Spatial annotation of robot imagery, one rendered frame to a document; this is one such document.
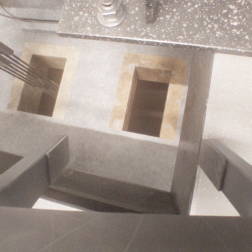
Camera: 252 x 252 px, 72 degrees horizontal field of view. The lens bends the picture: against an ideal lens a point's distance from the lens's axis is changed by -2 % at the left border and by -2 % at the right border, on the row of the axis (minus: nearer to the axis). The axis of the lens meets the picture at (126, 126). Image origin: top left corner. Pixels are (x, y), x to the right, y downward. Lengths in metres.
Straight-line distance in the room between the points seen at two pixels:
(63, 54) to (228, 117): 1.03
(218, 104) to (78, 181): 0.40
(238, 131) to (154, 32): 0.16
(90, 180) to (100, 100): 0.55
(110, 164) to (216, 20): 0.77
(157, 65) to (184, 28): 0.73
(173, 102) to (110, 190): 0.58
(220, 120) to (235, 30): 0.12
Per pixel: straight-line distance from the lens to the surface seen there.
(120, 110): 0.92
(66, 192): 0.53
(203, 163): 0.17
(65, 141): 0.16
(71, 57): 1.13
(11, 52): 0.89
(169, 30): 0.27
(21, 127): 1.16
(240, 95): 0.26
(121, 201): 0.49
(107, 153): 0.92
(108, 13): 0.27
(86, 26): 0.29
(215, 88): 0.25
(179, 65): 1.00
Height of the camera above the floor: 0.89
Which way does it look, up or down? 78 degrees down
